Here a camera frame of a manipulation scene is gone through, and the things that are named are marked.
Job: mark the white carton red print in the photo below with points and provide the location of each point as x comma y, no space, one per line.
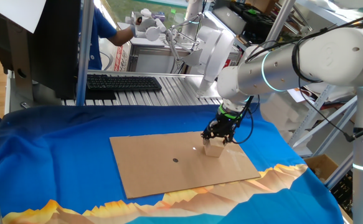
120,59

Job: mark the small wooden block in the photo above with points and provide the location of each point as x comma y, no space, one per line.
214,151

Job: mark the grey metal case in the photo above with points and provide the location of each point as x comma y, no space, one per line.
228,18

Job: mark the stacked paper sheets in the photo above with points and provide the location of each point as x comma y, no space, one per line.
330,93

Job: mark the grey monitor stand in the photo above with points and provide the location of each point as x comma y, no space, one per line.
22,87

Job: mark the white haptic device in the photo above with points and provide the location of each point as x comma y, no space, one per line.
215,53

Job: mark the blue mountain print cloth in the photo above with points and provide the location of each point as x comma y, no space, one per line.
59,155

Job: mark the white foam pieces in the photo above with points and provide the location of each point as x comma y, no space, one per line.
280,115

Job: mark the aluminium workbench frame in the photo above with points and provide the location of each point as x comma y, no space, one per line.
150,60

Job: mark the open cardboard box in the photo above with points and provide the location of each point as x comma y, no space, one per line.
316,165

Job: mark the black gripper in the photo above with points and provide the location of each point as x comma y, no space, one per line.
224,124

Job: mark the white metal shelf rack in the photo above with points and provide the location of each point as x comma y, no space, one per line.
305,119

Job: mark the gloved person hand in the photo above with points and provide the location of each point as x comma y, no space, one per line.
142,28

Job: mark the black keyboard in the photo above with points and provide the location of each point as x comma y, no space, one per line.
122,83

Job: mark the black mouse pad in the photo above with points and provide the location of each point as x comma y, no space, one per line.
103,95

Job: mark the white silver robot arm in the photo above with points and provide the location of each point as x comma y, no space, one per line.
195,11

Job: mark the black plastic crate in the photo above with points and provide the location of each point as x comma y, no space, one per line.
343,189

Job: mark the bare person forearm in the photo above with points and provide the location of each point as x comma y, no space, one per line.
122,35

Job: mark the silver frame pole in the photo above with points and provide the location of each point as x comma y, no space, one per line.
280,21
337,174

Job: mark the white paper sheet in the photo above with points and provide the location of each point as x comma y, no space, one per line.
19,12

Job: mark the clear tape patch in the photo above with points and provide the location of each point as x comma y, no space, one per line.
235,153

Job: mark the brown cardboard sheet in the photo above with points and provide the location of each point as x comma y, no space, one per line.
156,168

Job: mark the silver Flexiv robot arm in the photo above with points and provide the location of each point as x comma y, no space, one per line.
324,56

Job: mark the black tray green parts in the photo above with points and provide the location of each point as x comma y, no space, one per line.
252,21

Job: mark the silver aluminium post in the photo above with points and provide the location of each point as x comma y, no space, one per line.
84,46

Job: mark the person in blue shirt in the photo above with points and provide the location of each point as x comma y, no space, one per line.
98,40

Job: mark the black monitor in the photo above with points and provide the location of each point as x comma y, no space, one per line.
53,46

